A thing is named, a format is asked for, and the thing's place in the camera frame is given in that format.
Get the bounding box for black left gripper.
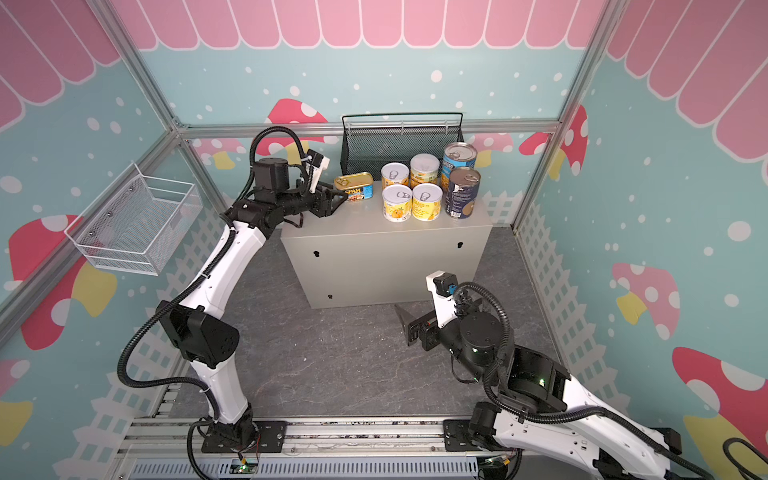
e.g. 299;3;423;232
276;177;348;218

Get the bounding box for gold rectangular sardine tin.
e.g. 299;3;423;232
334;172;374;202

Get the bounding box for yellow can white lid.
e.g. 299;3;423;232
381;162;410;188
410;153;441;188
412;183;443;222
382;184;413;223

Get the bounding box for yellow can white lid front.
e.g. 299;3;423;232
412;183;443;222

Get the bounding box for blue Progresso soup can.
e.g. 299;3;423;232
441;142;477;183

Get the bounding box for dark navy label can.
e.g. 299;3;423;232
446;167;481;219

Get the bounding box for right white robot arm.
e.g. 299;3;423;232
394;272;711;479

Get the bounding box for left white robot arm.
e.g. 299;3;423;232
116;125;348;451

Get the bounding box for grey metal cabinet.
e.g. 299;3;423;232
281;186;493;309

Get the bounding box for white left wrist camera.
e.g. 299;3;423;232
302;149;330;194

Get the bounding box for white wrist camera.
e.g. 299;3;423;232
302;149;330;194
426;271;458;328

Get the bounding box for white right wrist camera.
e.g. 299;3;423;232
426;271;458;328

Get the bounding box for black mesh wire basket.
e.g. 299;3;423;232
340;112;464;180

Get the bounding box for white mesh wire basket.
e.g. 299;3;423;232
64;164;203;276

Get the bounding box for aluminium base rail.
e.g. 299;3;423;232
106;416;494;479

